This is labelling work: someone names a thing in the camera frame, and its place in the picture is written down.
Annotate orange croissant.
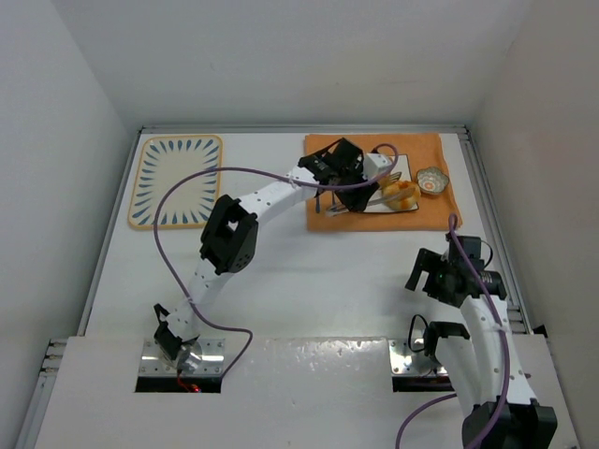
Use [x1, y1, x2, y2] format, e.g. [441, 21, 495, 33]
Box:
[378, 172, 402, 196]

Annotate round golden bread roll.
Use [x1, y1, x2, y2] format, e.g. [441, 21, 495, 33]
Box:
[383, 181, 421, 211]

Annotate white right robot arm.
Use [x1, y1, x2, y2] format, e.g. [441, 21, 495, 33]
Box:
[406, 234, 558, 448]

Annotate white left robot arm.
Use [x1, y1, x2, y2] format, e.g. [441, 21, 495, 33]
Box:
[154, 138, 397, 362]

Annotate white square plate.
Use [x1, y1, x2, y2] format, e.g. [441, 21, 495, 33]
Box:
[364, 154, 420, 213]

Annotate small flower-shaped bowl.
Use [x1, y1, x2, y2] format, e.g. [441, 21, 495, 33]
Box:
[416, 167, 449, 196]

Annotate orange cloth placemat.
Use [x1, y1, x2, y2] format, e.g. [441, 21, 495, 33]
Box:
[306, 133, 460, 232]

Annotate blue patterned yellow-rimmed tray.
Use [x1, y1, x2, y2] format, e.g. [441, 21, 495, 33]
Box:
[127, 135, 224, 230]

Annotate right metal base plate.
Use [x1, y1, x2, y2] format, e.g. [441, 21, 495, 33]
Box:
[388, 337, 447, 377]

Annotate metal base plate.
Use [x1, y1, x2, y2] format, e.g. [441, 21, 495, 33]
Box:
[388, 337, 447, 377]
[138, 339, 225, 378]

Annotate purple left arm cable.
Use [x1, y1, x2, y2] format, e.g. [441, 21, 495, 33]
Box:
[152, 142, 401, 380]

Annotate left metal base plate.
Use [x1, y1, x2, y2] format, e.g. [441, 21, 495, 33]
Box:
[138, 339, 225, 378]

